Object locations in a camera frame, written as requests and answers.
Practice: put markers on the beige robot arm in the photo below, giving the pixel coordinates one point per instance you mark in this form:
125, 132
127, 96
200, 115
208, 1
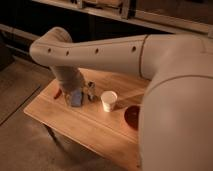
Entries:
176, 121

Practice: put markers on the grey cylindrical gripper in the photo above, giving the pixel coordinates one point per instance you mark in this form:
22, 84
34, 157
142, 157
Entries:
69, 79

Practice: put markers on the dark small can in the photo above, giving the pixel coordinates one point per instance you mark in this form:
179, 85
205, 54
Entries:
91, 91

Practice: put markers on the white paper cup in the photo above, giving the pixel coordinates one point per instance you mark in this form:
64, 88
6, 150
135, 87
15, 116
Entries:
108, 99

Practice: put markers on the orange carrot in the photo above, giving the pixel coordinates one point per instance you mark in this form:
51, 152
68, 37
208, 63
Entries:
57, 94

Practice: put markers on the wooden shelf unit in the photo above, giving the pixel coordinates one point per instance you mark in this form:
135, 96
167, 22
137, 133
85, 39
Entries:
22, 21

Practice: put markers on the wooden table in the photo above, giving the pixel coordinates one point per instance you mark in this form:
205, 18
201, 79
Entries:
107, 134

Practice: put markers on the blue-grey rectangular block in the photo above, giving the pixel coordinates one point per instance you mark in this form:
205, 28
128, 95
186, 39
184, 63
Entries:
76, 98

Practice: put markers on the red round bowl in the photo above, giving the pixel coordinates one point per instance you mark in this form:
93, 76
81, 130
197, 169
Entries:
131, 116

